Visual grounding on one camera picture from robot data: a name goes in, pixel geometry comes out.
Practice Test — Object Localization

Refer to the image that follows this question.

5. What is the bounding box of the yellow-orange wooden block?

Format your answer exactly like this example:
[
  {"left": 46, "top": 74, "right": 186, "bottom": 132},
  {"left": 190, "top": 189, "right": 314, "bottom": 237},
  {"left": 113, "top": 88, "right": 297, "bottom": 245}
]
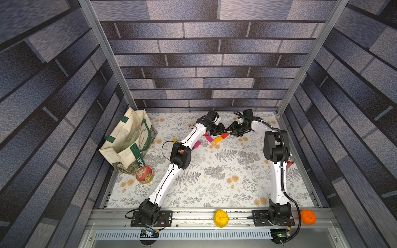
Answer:
[{"left": 214, "top": 136, "right": 223, "bottom": 144}]

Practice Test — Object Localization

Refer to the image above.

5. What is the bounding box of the magenta wooden block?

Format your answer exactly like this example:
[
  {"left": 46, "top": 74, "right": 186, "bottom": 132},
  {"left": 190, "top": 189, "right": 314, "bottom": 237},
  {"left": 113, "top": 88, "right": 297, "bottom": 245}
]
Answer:
[{"left": 193, "top": 141, "right": 201, "bottom": 150}]

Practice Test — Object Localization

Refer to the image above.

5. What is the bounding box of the pink wooden block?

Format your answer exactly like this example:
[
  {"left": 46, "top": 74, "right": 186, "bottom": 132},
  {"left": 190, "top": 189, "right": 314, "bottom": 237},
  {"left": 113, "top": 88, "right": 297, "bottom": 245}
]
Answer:
[{"left": 206, "top": 135, "right": 214, "bottom": 143}]

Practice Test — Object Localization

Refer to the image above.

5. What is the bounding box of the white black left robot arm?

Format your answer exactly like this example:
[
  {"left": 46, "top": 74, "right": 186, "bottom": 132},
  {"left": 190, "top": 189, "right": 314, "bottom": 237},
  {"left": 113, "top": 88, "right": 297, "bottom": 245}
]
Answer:
[{"left": 139, "top": 110, "right": 222, "bottom": 225}]

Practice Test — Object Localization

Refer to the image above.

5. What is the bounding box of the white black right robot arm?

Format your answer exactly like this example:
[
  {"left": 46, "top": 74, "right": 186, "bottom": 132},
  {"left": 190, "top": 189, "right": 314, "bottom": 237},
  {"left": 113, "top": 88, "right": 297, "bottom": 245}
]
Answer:
[{"left": 226, "top": 109, "right": 294, "bottom": 227}]

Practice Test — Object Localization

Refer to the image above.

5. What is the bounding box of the red soda can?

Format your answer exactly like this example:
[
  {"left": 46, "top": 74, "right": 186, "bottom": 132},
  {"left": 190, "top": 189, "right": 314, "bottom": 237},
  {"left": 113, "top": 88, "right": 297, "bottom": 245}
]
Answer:
[{"left": 286, "top": 155, "right": 295, "bottom": 169}]

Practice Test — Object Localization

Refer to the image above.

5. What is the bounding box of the round red tin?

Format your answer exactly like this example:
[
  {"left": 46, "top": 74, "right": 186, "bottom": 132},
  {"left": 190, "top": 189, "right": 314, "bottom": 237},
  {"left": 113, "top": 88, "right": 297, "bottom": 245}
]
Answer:
[{"left": 135, "top": 165, "right": 154, "bottom": 184}]

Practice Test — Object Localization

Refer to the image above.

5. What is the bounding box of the cream green tote bag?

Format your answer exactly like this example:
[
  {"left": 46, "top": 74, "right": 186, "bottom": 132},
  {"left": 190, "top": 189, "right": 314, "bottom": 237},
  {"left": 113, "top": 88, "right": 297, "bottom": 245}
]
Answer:
[{"left": 99, "top": 108, "right": 158, "bottom": 175}]

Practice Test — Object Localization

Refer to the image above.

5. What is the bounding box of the orange mandarin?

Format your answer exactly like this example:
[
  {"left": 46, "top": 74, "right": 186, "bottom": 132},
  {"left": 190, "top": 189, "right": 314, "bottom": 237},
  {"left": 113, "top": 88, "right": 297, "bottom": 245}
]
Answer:
[{"left": 300, "top": 210, "right": 317, "bottom": 225}]

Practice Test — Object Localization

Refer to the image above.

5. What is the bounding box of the black corrugated cable hose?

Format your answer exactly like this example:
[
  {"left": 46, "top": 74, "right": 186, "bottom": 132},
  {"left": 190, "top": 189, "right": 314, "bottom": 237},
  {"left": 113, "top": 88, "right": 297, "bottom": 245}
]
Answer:
[{"left": 234, "top": 111, "right": 302, "bottom": 244}]

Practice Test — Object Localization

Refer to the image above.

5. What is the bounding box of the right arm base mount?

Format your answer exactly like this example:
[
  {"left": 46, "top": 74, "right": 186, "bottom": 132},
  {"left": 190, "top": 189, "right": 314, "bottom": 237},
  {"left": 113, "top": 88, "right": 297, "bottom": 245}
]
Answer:
[{"left": 252, "top": 210, "right": 295, "bottom": 228}]

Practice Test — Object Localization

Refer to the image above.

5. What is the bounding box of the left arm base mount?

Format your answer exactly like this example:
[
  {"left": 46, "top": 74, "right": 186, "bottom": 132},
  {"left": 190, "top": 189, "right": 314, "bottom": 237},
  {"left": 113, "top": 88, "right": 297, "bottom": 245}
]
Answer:
[{"left": 130, "top": 210, "right": 174, "bottom": 228}]

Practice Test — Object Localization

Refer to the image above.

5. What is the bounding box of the slotted metal cable tray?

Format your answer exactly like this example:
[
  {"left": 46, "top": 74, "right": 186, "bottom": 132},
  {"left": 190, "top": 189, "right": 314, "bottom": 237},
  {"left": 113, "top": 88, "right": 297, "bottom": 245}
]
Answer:
[{"left": 95, "top": 229, "right": 272, "bottom": 241}]

